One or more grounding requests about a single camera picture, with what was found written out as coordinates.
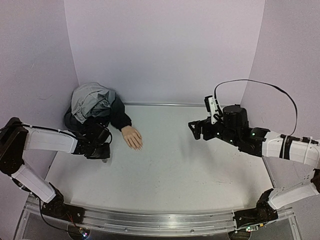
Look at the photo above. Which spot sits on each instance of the grey and black jacket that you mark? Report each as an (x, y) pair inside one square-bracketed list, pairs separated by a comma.
[(92, 103)]

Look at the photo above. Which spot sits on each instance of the mannequin hand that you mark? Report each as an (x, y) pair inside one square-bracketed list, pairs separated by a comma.
[(132, 137)]

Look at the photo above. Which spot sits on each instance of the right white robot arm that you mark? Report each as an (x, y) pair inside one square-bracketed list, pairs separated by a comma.
[(233, 128)]

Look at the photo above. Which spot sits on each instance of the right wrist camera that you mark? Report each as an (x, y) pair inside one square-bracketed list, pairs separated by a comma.
[(213, 108)]

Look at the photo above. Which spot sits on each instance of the aluminium front rail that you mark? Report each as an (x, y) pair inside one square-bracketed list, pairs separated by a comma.
[(158, 224)]

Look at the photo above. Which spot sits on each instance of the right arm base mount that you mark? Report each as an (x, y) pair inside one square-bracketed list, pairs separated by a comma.
[(261, 214)]

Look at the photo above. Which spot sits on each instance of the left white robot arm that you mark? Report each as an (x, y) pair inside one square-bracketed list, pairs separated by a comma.
[(19, 142)]

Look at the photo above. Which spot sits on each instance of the aluminium back table rail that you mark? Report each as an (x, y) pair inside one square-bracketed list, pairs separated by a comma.
[(165, 104)]

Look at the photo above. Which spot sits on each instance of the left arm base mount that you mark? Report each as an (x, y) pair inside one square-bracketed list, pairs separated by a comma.
[(58, 209)]

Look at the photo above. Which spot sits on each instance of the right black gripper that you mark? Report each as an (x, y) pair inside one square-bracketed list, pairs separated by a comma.
[(203, 129)]

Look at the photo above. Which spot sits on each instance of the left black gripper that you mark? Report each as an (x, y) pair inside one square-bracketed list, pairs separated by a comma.
[(107, 153)]

